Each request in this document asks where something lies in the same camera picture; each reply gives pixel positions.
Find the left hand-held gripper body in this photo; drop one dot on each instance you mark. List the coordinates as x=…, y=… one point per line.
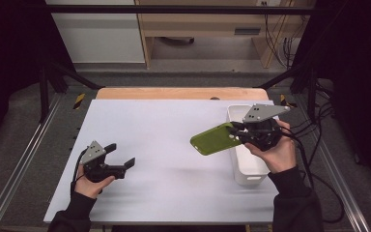
x=93, y=153

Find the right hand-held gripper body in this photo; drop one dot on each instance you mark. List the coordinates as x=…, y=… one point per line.
x=261, y=112

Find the green phone case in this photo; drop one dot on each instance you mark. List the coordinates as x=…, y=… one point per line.
x=212, y=140

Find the white plastic bin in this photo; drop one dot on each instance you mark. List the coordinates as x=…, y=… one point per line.
x=248, y=164

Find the person's left hand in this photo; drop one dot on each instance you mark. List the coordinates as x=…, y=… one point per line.
x=87, y=188

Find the person's right hand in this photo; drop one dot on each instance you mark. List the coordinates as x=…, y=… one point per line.
x=281, y=156

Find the white table mat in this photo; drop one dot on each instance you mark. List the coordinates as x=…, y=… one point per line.
x=157, y=129

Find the wooden table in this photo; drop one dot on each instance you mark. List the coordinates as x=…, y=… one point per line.
x=174, y=93

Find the light wooden desk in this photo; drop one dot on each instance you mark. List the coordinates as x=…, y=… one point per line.
x=206, y=24

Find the black curtain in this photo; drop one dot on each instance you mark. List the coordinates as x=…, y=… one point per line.
x=9, y=64
x=360, y=80

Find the white cabinet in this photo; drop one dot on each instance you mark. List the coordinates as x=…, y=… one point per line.
x=103, y=42

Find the black frame strut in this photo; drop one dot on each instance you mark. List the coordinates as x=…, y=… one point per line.
x=44, y=96
x=311, y=93

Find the aluminium rail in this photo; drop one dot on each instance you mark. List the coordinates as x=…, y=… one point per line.
x=341, y=183
x=19, y=167

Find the black horizontal frame bar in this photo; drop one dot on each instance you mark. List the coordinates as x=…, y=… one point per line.
x=174, y=9

